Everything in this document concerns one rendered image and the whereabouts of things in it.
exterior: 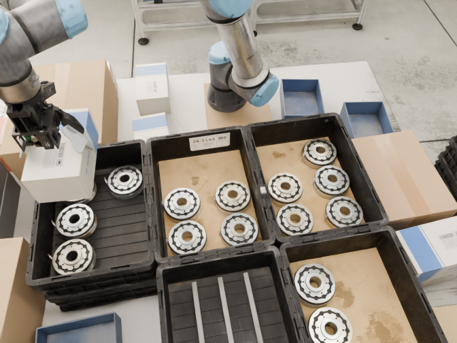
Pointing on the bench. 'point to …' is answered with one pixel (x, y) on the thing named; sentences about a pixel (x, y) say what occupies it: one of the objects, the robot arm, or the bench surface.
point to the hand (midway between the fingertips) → (61, 149)
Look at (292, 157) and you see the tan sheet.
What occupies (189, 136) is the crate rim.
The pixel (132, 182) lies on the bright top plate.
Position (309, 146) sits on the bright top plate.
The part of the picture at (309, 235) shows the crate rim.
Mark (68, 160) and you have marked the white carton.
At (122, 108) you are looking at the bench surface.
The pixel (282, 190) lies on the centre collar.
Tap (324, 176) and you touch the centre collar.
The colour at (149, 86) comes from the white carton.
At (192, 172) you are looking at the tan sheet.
